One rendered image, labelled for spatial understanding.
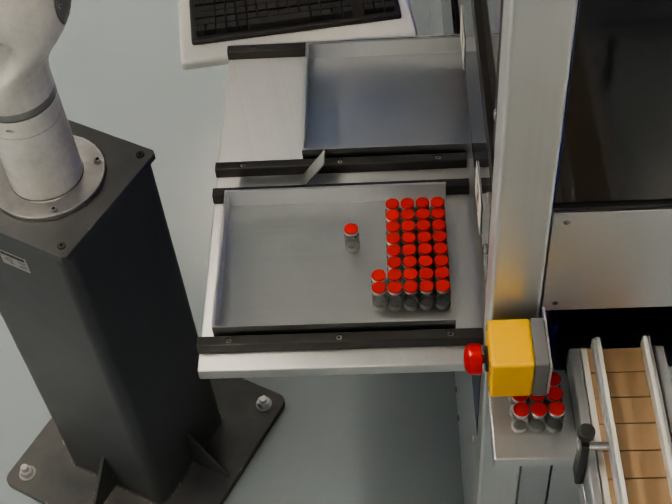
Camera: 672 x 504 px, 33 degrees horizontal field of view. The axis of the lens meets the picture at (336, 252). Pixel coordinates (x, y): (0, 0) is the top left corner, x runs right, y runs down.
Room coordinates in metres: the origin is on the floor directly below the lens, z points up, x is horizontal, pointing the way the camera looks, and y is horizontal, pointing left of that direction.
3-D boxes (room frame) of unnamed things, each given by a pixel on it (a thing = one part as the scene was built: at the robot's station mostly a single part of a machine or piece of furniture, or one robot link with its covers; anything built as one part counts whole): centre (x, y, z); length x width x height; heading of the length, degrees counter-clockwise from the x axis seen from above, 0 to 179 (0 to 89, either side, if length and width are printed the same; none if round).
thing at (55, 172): (1.32, 0.46, 0.95); 0.19 x 0.19 x 0.18
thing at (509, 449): (0.77, -0.25, 0.87); 0.14 x 0.13 x 0.02; 85
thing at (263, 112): (1.22, -0.06, 0.87); 0.70 x 0.48 x 0.02; 175
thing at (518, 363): (0.79, -0.21, 0.99); 0.08 x 0.07 x 0.07; 85
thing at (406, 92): (1.39, -0.14, 0.90); 0.34 x 0.26 x 0.04; 85
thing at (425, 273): (1.05, -0.13, 0.90); 0.18 x 0.02 x 0.05; 175
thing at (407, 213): (1.05, -0.11, 0.90); 0.18 x 0.02 x 0.05; 175
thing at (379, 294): (0.97, -0.05, 0.90); 0.02 x 0.02 x 0.05
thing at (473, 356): (0.79, -0.17, 0.99); 0.04 x 0.04 x 0.04; 85
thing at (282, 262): (1.06, 0.00, 0.90); 0.34 x 0.26 x 0.04; 85
